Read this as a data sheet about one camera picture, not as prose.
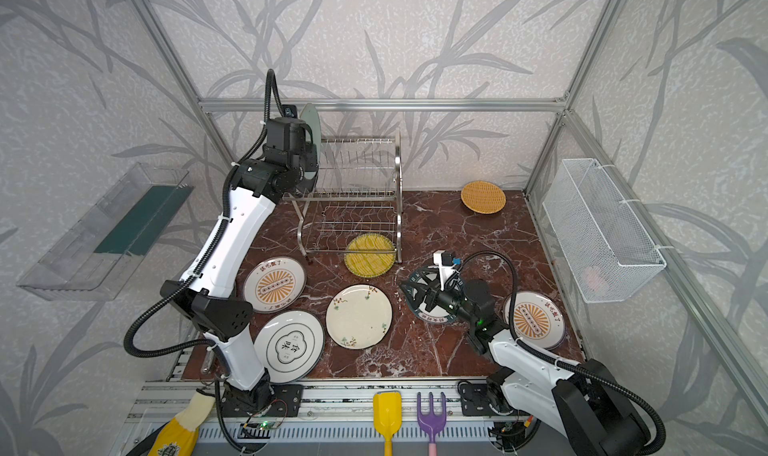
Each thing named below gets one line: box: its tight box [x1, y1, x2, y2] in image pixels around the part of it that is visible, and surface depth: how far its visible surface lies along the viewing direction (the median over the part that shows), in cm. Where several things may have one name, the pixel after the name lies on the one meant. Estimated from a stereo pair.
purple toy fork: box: [416, 391, 447, 456], surface depth 72 cm
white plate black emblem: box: [253, 310, 325, 383], surface depth 84 cm
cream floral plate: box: [325, 283, 394, 350], surface depth 89 cm
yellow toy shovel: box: [373, 391, 403, 456], surface depth 73 cm
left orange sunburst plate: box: [243, 256, 307, 314], surface depth 96 cm
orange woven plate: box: [460, 180, 507, 215], surface depth 118 cm
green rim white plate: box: [406, 265, 465, 324], surface depth 71 cm
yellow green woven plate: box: [344, 233, 396, 279], surface depth 101 cm
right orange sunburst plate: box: [502, 291, 567, 350], surface depth 89 cm
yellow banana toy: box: [147, 389, 216, 456], surface depth 70 cm
